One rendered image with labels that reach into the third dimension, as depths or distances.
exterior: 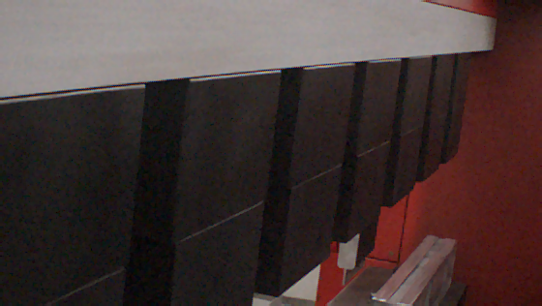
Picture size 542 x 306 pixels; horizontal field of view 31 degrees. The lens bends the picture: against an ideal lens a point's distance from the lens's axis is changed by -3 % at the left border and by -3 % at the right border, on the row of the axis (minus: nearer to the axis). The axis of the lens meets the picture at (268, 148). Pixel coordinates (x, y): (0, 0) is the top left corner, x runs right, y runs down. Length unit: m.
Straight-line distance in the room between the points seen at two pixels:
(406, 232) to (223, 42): 1.52
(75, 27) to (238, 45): 0.19
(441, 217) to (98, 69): 1.64
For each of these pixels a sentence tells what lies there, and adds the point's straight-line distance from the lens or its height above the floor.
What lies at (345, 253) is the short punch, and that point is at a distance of 1.12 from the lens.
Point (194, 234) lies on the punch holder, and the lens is 0.54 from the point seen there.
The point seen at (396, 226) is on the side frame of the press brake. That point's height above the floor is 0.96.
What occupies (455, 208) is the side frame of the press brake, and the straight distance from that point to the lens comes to 2.01.
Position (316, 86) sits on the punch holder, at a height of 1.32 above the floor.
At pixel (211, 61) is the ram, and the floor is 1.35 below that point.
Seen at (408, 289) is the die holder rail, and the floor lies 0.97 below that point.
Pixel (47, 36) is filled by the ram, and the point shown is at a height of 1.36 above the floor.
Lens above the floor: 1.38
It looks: 8 degrees down
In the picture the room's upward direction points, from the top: 7 degrees clockwise
